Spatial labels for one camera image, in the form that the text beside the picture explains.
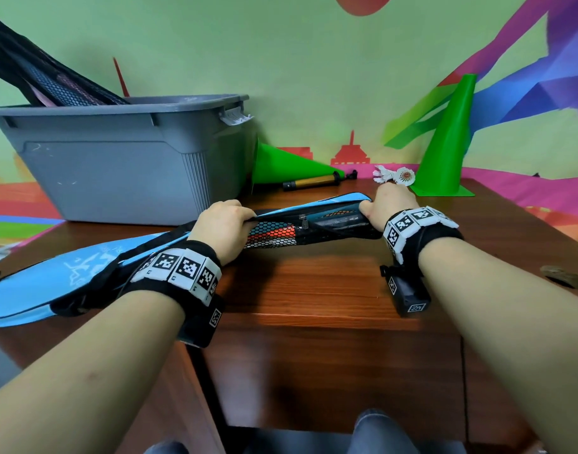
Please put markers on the person's right hand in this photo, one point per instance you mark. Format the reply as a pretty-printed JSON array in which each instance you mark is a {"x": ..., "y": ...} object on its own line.
[{"x": 388, "y": 203}]

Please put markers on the person's left hand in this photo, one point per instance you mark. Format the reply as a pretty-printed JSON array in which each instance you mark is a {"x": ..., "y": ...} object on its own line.
[{"x": 220, "y": 228}]

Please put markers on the person's left fingers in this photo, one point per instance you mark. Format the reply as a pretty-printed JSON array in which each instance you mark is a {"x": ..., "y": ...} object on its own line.
[{"x": 244, "y": 213}]

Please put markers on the person's right fingers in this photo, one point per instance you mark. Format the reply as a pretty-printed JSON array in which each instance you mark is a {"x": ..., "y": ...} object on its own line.
[{"x": 366, "y": 208}]

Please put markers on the blue racket bag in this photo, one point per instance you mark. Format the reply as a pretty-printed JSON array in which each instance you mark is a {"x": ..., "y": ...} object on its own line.
[{"x": 66, "y": 274}]

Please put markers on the person's right forearm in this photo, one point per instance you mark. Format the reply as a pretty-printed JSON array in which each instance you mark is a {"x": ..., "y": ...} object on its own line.
[{"x": 511, "y": 326}]

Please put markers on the person's left forearm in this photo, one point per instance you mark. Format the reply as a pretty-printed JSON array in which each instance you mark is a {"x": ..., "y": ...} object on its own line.
[{"x": 80, "y": 373}]

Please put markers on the white feather shuttlecock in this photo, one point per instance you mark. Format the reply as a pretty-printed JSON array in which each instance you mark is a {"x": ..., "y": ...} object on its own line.
[
  {"x": 383, "y": 174},
  {"x": 404, "y": 176}
]

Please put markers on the black and gold hand pump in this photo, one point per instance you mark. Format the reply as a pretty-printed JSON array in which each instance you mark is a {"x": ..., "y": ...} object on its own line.
[{"x": 317, "y": 181}]

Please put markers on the racket with black mesh cover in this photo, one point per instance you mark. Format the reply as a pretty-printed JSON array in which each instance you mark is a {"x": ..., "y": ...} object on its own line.
[{"x": 312, "y": 229}]

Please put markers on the right wrist marker band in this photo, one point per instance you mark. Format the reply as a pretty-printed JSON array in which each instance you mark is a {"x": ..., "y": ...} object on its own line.
[{"x": 412, "y": 245}]

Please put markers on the wrist marker band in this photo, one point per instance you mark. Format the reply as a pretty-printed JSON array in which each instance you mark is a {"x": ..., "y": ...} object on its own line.
[
  {"x": 185, "y": 283},
  {"x": 412, "y": 245}
]

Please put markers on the green cone lying down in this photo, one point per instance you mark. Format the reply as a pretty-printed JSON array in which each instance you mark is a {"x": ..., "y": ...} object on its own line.
[{"x": 289, "y": 166}]

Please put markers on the left wrist marker band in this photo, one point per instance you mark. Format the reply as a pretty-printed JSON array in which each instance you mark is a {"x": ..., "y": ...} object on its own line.
[{"x": 185, "y": 283}]

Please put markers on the green upright cone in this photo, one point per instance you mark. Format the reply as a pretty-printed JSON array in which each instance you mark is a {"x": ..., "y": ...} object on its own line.
[{"x": 447, "y": 146}]

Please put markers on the grey plastic storage bin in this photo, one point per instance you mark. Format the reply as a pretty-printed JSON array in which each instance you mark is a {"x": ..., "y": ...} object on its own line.
[{"x": 128, "y": 160}]

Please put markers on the red stick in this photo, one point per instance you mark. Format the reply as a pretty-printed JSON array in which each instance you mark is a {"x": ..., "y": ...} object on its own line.
[{"x": 121, "y": 79}]

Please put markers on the person's legs in jeans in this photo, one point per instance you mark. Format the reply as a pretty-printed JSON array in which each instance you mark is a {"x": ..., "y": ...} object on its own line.
[{"x": 317, "y": 437}]

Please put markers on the black racket covers in bin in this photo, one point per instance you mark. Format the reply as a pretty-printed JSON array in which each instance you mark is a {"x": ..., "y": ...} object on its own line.
[{"x": 43, "y": 70}]

